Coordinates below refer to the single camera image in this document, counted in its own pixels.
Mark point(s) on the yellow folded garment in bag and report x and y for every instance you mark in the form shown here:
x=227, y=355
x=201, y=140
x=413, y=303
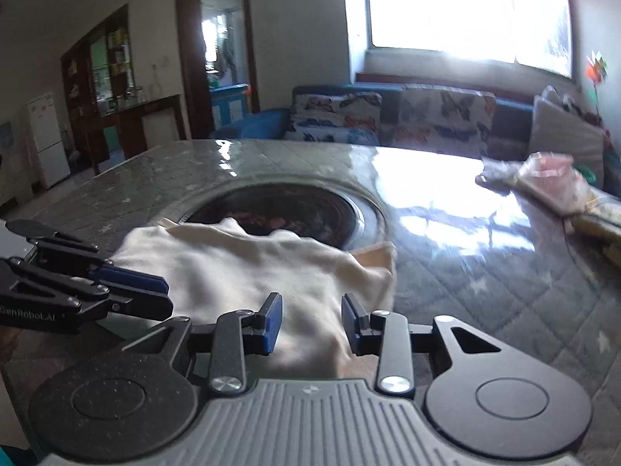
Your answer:
x=599, y=221

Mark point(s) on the pink garment in bag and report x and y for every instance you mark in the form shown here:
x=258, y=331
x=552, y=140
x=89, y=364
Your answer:
x=547, y=177

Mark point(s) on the black round induction cooktop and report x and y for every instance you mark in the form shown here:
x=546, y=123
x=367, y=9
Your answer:
x=309, y=211

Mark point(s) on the grey pillow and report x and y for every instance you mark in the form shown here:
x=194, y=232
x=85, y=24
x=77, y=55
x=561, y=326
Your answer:
x=556, y=130

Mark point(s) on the left butterfly cushion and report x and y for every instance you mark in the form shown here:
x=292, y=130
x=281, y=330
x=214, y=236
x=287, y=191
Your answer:
x=351, y=118

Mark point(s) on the grey quilted star table cover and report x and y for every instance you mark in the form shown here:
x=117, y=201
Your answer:
x=504, y=264

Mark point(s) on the dark wooden display cabinet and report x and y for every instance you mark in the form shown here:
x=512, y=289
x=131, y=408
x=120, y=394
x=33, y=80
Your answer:
x=96, y=71

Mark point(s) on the blue white small cabinet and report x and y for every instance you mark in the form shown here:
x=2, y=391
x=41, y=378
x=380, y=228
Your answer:
x=229, y=104

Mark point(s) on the green bowl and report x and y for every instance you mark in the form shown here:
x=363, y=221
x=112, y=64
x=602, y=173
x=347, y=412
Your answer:
x=588, y=175

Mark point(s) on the colourful pinwheel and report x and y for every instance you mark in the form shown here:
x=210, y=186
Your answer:
x=596, y=72

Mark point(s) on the blue sofa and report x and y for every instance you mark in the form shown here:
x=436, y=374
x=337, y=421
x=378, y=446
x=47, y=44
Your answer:
x=510, y=133

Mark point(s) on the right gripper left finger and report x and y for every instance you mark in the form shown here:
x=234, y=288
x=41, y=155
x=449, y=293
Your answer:
x=239, y=334

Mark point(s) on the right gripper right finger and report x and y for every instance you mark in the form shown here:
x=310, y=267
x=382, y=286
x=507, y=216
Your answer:
x=383, y=334

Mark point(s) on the dark wooden console table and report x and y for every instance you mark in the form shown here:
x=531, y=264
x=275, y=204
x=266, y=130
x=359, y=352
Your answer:
x=129, y=123

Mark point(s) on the window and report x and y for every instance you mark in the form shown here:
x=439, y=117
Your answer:
x=533, y=33

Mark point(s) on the right butterfly cushion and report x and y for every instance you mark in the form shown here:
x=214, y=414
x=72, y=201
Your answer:
x=444, y=120

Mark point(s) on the butterfly cushion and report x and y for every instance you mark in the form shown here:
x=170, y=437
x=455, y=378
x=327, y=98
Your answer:
x=444, y=120
x=351, y=118

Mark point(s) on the white refrigerator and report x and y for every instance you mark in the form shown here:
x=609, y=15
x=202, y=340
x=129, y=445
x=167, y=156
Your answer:
x=47, y=140

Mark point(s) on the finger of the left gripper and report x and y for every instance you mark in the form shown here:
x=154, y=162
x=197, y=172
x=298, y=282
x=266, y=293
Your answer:
x=111, y=274
x=144, y=303

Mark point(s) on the cream knit garment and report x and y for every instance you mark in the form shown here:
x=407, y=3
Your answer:
x=214, y=269

